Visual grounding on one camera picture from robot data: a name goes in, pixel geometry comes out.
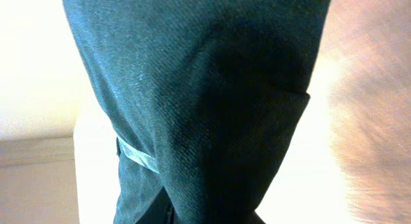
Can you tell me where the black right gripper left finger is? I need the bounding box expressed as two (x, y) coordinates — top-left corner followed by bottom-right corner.
(135, 188), (175, 224)

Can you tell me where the black garment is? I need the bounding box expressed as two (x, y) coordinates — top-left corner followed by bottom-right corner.
(62, 0), (331, 224)

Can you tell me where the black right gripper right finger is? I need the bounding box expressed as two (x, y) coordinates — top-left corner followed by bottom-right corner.
(247, 212), (266, 224)

